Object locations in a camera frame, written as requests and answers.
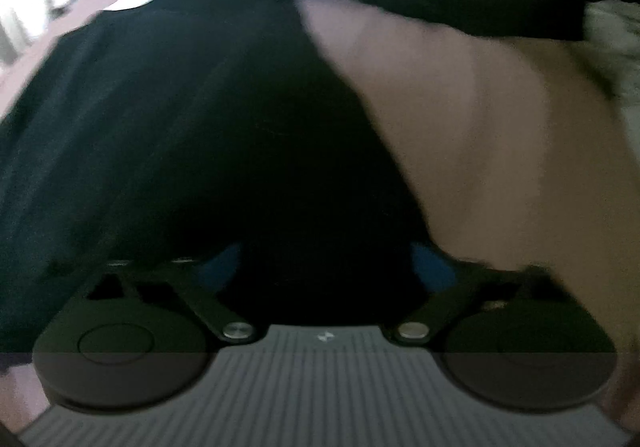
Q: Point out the pile of white and dark clothes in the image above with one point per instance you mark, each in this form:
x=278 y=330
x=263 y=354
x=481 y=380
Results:
x=616 y=44

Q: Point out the black long-sleeved shirt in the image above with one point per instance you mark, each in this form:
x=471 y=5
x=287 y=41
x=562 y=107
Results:
x=200 y=127

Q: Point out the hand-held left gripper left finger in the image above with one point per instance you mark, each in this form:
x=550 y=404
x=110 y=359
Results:
x=220 y=268

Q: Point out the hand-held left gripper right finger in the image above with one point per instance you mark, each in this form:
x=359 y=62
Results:
x=431 y=268

